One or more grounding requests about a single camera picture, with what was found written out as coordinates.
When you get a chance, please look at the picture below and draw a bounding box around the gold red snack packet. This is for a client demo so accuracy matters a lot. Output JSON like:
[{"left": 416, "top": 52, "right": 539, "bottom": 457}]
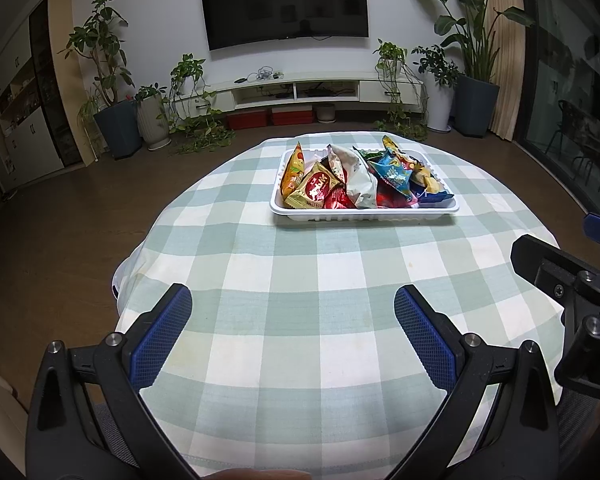
[{"left": 284, "top": 162, "right": 340, "bottom": 209}]

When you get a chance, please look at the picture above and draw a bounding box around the panda blue snack bag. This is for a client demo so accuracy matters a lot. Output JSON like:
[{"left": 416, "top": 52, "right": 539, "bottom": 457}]
[{"left": 366, "top": 136, "right": 418, "bottom": 204}]

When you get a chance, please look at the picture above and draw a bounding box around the white grey snack bag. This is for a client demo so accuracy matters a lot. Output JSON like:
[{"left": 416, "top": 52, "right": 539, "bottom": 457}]
[{"left": 327, "top": 144, "right": 378, "bottom": 209}]

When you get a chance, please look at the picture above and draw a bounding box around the plant in white pot right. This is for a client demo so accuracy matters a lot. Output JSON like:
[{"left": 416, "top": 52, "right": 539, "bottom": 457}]
[{"left": 413, "top": 44, "right": 460, "bottom": 132}]

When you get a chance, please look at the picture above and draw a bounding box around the red storage box right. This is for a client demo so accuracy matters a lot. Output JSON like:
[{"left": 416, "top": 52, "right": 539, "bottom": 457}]
[{"left": 271, "top": 104, "right": 314, "bottom": 126}]

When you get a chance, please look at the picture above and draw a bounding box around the red storage box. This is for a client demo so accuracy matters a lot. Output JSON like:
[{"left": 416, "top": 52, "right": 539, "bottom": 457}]
[
  {"left": 226, "top": 108, "right": 268, "bottom": 130},
  {"left": 271, "top": 104, "right": 314, "bottom": 126}
]

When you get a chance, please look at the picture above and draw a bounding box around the left hand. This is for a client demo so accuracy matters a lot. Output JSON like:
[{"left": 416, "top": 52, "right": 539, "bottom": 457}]
[{"left": 202, "top": 468, "right": 312, "bottom": 480}]

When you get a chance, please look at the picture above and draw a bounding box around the green white checkered tablecloth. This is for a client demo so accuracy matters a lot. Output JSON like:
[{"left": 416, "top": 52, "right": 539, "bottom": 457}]
[{"left": 114, "top": 139, "right": 564, "bottom": 479}]

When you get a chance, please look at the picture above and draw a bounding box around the orange black snack bag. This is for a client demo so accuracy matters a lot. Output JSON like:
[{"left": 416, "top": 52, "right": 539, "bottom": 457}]
[{"left": 280, "top": 143, "right": 304, "bottom": 200}]

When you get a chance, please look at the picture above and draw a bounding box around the black wall television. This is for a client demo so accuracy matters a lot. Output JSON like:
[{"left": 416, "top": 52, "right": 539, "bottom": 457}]
[{"left": 201, "top": 0, "right": 368, "bottom": 50}]

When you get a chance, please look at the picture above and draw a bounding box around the trailing vine plant right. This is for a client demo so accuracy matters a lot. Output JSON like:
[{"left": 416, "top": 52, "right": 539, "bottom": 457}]
[{"left": 374, "top": 39, "right": 428, "bottom": 142}]

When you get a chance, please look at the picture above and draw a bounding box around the plant in white pot left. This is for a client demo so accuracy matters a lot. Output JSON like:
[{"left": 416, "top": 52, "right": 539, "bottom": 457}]
[{"left": 134, "top": 82, "right": 171, "bottom": 152}]

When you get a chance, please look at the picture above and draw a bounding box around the red Mylikes chocolate bag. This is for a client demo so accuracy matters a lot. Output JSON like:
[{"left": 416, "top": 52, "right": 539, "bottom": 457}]
[{"left": 323, "top": 185, "right": 355, "bottom": 209}]

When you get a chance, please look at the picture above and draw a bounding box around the white plastic tray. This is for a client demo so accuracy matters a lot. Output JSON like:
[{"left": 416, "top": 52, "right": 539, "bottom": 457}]
[{"left": 270, "top": 144, "right": 460, "bottom": 221}]

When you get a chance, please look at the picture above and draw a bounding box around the wooden shelving cabinet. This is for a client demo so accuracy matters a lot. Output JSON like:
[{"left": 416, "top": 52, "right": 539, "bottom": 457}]
[{"left": 0, "top": 0, "right": 95, "bottom": 193}]

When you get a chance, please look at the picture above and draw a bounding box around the large leaf plant dark pot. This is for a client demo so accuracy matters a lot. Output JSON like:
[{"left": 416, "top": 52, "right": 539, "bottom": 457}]
[{"left": 434, "top": 0, "right": 535, "bottom": 138}]

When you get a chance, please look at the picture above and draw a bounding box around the beige curtain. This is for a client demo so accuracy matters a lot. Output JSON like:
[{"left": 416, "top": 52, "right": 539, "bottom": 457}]
[{"left": 486, "top": 0, "right": 526, "bottom": 141}]

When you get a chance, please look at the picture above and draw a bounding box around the green snack packet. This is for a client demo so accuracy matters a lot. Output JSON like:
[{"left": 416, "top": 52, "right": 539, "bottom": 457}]
[{"left": 353, "top": 146, "right": 386, "bottom": 167}]

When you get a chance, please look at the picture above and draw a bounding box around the plant in white pot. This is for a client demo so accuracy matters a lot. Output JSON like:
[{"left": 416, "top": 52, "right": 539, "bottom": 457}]
[
  {"left": 134, "top": 82, "right": 171, "bottom": 152},
  {"left": 413, "top": 44, "right": 460, "bottom": 132}
]

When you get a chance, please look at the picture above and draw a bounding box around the pink snack packet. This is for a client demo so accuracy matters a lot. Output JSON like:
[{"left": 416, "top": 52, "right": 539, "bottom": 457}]
[{"left": 376, "top": 182, "right": 417, "bottom": 208}]

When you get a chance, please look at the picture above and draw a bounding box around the trailing vine plant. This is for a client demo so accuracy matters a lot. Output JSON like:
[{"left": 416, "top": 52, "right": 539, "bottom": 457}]
[
  {"left": 164, "top": 53, "right": 235, "bottom": 155},
  {"left": 374, "top": 39, "right": 428, "bottom": 142}
]

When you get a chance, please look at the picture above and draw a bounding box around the black outdoor chair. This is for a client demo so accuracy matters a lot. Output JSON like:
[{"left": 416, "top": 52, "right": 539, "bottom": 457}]
[{"left": 544, "top": 99, "right": 600, "bottom": 192}]

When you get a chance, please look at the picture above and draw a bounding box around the red storage box left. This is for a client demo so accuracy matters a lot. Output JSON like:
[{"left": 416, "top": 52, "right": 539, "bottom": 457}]
[{"left": 226, "top": 108, "right": 268, "bottom": 130}]

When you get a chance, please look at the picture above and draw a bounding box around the tall plant dark pot left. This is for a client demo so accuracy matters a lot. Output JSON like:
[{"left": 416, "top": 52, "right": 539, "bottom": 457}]
[{"left": 62, "top": 0, "right": 142, "bottom": 160}]

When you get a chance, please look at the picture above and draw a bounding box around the white tv cabinet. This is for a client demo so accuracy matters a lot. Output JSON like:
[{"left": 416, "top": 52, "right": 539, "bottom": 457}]
[{"left": 172, "top": 71, "right": 425, "bottom": 117}]

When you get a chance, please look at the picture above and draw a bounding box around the trailing vine plant left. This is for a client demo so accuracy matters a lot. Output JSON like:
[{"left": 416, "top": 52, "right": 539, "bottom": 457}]
[{"left": 164, "top": 53, "right": 235, "bottom": 155}]

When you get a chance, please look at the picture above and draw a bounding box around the blue yellow cake packet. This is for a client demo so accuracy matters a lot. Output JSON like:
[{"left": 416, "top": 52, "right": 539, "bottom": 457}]
[{"left": 410, "top": 160, "right": 454, "bottom": 204}]

